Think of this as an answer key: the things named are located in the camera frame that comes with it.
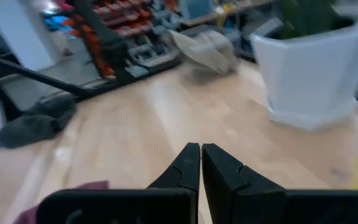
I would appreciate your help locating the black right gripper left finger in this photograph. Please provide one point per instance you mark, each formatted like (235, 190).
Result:
(182, 174)

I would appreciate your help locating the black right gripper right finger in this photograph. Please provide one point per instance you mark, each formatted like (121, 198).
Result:
(228, 193)

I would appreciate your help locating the maroon baseball cap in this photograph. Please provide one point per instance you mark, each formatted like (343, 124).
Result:
(95, 185)

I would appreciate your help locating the black baseball cap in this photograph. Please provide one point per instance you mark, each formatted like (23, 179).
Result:
(33, 127)

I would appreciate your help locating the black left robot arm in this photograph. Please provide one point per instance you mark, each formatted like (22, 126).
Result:
(110, 49)

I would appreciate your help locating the white hexagonal plant pot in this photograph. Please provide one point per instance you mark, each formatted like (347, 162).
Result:
(306, 77)

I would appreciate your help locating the storage rack with orange bins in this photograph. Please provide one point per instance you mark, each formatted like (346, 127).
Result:
(141, 28)

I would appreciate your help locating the green cactus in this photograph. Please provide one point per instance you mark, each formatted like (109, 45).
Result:
(306, 18)

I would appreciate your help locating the black aluminium table frame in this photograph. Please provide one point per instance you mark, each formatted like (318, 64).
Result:
(42, 78)

